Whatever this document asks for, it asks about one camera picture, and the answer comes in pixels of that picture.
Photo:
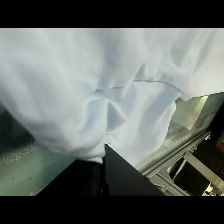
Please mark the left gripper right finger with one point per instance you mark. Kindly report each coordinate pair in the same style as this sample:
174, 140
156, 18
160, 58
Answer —
125, 176

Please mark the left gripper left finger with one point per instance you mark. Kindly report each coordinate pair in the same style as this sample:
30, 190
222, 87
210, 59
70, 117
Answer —
76, 178

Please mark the white shirt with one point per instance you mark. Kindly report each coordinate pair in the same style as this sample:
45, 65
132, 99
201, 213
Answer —
83, 83

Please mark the silver frame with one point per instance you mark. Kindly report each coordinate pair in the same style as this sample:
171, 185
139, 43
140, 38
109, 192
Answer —
186, 163

